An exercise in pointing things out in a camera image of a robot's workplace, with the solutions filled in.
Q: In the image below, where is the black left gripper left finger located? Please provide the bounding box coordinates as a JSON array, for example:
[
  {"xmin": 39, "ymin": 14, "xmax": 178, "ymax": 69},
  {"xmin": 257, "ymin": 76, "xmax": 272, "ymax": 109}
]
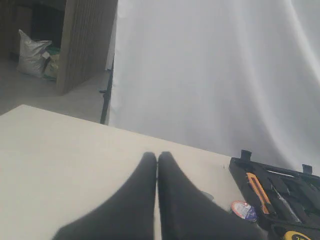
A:
[{"xmin": 53, "ymin": 152, "xmax": 157, "ymax": 240}]

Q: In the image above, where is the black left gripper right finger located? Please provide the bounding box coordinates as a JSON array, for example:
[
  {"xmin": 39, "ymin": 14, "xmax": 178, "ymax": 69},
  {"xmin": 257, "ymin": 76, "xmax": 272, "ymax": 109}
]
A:
[{"xmin": 157, "ymin": 151, "xmax": 264, "ymax": 240}]

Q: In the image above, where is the electrical tape roll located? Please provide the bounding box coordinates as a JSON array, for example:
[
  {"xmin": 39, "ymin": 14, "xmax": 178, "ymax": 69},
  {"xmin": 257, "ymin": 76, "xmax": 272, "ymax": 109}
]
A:
[{"xmin": 230, "ymin": 200, "xmax": 258, "ymax": 223}]

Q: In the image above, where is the black plastic tool case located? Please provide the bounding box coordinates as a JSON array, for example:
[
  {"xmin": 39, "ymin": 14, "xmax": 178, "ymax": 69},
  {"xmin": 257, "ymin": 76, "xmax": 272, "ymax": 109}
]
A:
[{"xmin": 229, "ymin": 150, "xmax": 320, "ymax": 240}]

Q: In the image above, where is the orange utility knife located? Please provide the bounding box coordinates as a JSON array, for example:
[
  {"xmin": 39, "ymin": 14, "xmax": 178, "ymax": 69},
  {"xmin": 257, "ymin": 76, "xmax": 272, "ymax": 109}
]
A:
[{"xmin": 246, "ymin": 172, "xmax": 276, "ymax": 215}]

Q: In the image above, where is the clear voltage tester screwdriver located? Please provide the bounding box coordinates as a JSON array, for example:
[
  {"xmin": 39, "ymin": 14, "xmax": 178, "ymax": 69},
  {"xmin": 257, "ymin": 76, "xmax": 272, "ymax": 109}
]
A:
[{"xmin": 271, "ymin": 184, "xmax": 302, "ymax": 223}]

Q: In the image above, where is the yellow measuring tape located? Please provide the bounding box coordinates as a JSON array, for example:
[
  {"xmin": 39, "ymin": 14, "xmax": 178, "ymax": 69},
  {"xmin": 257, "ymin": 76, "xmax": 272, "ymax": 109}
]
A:
[{"xmin": 283, "ymin": 230, "xmax": 311, "ymax": 240}]

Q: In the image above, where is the black backdrop stand pole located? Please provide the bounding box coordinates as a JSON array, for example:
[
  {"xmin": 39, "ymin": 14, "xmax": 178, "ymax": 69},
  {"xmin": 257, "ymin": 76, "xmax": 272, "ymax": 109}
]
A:
[{"xmin": 99, "ymin": 60, "xmax": 114, "ymax": 125}]

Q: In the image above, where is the white backdrop cloth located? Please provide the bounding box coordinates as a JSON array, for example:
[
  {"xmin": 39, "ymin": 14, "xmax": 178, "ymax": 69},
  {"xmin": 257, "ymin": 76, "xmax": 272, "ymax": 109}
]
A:
[{"xmin": 108, "ymin": 0, "xmax": 320, "ymax": 175}]

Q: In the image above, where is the beige corrugated partition panel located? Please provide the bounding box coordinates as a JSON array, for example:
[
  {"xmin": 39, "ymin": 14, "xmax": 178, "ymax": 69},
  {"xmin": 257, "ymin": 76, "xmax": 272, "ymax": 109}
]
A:
[{"xmin": 56, "ymin": 0, "xmax": 118, "ymax": 95}]

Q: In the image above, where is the green printed bag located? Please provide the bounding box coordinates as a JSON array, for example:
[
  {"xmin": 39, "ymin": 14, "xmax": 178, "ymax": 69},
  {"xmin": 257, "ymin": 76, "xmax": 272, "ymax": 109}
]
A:
[{"xmin": 43, "ymin": 46, "xmax": 60, "ymax": 81}]

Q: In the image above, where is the white woven sack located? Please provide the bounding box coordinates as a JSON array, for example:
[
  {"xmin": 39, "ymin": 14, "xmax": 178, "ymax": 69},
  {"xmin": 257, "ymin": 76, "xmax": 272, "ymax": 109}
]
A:
[{"xmin": 17, "ymin": 29, "xmax": 52, "ymax": 78}]

